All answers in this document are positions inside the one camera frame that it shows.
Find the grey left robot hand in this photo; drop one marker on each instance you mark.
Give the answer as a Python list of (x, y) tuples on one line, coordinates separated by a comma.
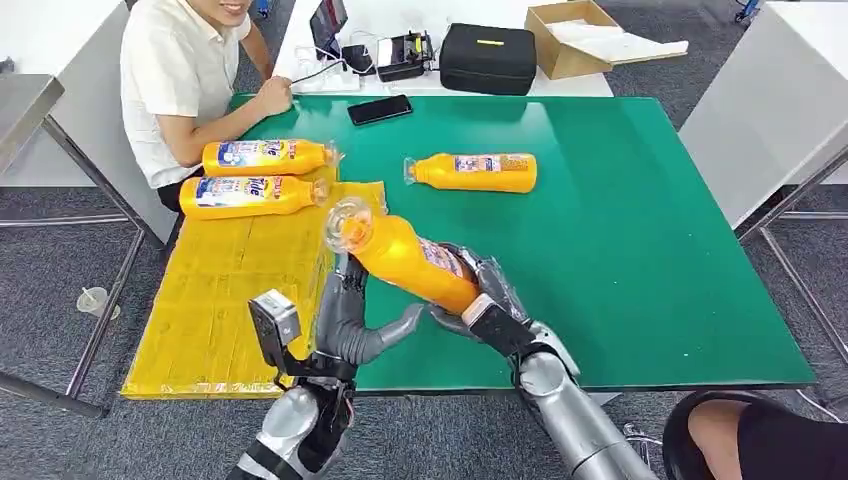
[(348, 324)]

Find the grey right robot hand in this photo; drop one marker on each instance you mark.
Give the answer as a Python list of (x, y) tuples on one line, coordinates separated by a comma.
[(493, 275)]

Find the orange drink bottle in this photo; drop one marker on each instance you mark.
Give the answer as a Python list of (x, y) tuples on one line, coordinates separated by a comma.
[(440, 173), (265, 158), (232, 199), (397, 255)]

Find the yellow plastic sheet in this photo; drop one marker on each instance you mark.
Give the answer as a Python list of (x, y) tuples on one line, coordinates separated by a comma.
[(218, 298)]

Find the green table mat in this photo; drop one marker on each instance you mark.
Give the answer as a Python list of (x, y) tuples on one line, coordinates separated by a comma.
[(649, 265)]

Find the black smartphone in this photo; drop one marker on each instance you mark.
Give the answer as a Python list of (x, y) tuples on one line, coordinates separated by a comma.
[(379, 110)]

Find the black zip case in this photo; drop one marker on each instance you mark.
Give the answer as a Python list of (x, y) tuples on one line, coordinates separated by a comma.
[(489, 63)]

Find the chrome chair base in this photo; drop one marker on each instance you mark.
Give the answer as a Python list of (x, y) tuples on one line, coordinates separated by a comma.
[(636, 440)]

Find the brown cardboard box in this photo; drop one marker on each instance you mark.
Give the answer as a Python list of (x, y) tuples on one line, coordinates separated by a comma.
[(560, 56)]

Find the black label printer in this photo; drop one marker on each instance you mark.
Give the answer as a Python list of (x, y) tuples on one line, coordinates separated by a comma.
[(404, 56)]

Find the white power strip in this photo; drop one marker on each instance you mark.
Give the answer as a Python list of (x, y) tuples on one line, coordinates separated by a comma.
[(331, 81)]

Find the clear plastic cup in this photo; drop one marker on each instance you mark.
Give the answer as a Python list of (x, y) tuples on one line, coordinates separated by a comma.
[(94, 301)]

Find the black power adapter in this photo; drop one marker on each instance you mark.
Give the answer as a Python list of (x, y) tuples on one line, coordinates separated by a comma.
[(358, 58)]

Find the white sheet in box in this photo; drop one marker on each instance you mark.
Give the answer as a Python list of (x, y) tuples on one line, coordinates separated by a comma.
[(619, 41)]

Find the white desk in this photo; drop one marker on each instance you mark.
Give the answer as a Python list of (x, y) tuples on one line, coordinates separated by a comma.
[(424, 13)]

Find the person in white top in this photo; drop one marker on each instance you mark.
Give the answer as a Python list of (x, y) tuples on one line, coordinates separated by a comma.
[(172, 86)]

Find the dark tablet screen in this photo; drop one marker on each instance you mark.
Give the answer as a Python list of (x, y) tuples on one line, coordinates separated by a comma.
[(329, 23)]

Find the white table with steel legs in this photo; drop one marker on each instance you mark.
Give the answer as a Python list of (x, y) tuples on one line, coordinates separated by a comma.
[(93, 99)]

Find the blue caster base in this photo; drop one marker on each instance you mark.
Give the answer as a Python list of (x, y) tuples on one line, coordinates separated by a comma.
[(746, 8)]

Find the grey steel table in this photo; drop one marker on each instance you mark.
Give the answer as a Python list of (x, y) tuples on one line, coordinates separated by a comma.
[(26, 102)]

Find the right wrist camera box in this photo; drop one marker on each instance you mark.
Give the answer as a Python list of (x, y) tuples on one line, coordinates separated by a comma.
[(500, 328)]

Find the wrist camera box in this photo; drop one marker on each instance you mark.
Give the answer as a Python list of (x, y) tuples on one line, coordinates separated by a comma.
[(500, 328), (275, 324)]

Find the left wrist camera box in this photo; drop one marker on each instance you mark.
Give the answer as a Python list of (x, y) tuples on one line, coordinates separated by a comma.
[(275, 324)]

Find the white table with steel frame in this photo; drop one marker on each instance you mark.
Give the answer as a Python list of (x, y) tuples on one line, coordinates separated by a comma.
[(762, 112)]

